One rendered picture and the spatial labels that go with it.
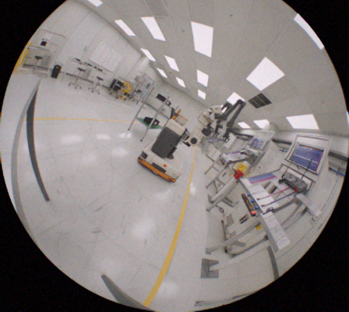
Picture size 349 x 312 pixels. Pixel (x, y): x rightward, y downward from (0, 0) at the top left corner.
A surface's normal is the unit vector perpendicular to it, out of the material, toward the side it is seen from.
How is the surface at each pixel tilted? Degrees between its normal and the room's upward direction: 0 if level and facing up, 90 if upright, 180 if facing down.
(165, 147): 90
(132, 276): 0
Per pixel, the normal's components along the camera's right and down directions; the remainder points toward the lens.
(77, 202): 0.56, -0.80
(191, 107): -0.24, 0.09
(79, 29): 0.79, 0.59
